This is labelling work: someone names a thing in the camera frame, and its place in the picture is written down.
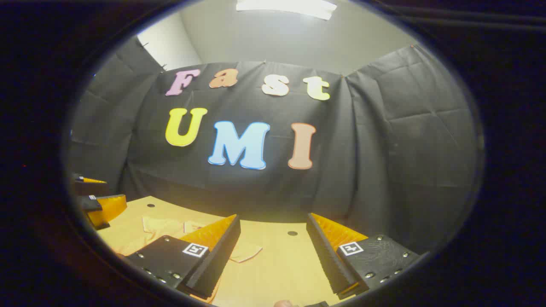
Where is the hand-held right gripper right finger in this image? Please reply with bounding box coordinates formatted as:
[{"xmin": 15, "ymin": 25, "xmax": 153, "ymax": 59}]
[{"xmin": 306, "ymin": 212, "xmax": 427, "ymax": 299}]

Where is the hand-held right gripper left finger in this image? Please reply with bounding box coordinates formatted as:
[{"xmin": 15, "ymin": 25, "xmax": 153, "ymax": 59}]
[{"xmin": 126, "ymin": 214, "xmax": 241, "ymax": 299}]

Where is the orange T-shirt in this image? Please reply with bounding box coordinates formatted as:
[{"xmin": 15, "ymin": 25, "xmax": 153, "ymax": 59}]
[{"xmin": 99, "ymin": 215, "xmax": 263, "ymax": 304}]

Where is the black backdrop cloth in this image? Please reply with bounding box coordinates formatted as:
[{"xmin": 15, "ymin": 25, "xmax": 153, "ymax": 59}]
[{"xmin": 68, "ymin": 36, "xmax": 485, "ymax": 256}]

